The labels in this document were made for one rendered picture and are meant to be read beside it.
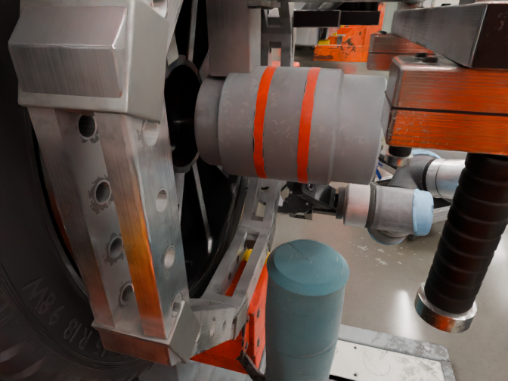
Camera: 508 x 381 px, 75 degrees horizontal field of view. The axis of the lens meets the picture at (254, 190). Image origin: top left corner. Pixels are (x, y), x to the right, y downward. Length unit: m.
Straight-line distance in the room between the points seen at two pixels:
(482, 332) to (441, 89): 1.31
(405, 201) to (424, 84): 0.49
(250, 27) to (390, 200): 0.43
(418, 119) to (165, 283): 0.19
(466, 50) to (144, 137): 0.18
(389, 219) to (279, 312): 0.38
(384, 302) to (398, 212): 0.78
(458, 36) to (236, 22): 0.24
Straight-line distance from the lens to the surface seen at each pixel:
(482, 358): 1.40
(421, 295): 0.33
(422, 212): 0.70
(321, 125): 0.36
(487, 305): 1.60
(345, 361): 1.12
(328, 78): 0.39
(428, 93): 0.22
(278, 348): 0.42
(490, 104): 0.23
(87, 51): 0.18
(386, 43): 0.56
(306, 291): 0.34
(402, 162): 0.61
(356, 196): 0.68
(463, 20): 0.24
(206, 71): 0.54
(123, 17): 0.18
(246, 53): 0.40
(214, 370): 0.91
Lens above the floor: 0.97
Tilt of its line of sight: 28 degrees down
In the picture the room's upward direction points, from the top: straight up
